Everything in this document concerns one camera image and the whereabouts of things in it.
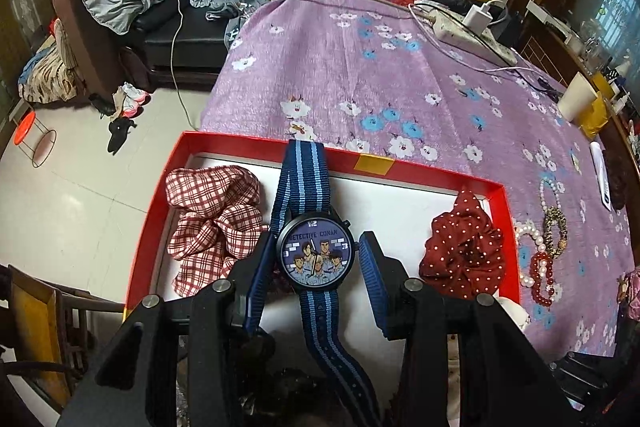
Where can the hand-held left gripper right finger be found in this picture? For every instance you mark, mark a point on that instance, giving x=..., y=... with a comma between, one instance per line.
x=377, y=282

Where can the white cup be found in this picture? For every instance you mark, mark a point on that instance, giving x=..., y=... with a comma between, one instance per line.
x=577, y=97

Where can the red polka dot scrunchie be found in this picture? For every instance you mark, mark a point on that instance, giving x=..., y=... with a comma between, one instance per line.
x=465, y=247

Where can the white power strip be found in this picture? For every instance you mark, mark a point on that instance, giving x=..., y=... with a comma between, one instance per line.
x=465, y=34

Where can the pink white sneakers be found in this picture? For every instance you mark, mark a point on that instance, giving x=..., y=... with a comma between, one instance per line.
x=134, y=99

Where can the wooden sideboard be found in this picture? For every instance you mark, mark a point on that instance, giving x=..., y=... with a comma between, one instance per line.
x=552, y=54

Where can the brown armchair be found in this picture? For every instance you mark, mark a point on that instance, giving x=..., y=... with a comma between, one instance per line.
x=85, y=47

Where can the black sofa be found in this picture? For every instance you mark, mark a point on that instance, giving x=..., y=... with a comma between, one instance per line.
x=185, y=37

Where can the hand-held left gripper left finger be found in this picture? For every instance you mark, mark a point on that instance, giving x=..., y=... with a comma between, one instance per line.
x=256, y=272

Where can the floral patterned blanket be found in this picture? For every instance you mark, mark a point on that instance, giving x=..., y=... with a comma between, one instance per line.
x=45, y=77

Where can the black high heel shoe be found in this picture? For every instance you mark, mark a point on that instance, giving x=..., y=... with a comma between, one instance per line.
x=119, y=134

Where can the wooden chair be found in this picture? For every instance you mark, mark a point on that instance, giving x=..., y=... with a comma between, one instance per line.
x=45, y=317

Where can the red plaid scrunchie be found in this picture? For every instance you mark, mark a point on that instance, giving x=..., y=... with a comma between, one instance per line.
x=210, y=217

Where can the red gift box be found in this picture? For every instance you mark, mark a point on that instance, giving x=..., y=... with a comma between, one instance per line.
x=410, y=207

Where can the yellow bag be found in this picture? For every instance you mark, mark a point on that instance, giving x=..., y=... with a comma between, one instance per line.
x=596, y=117

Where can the white charger plug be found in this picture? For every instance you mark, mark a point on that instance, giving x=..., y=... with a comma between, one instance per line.
x=477, y=17

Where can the white cream tube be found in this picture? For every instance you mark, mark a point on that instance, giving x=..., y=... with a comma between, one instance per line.
x=601, y=174

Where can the brown curly hairpiece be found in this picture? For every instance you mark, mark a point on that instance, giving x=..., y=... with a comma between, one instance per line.
x=621, y=182

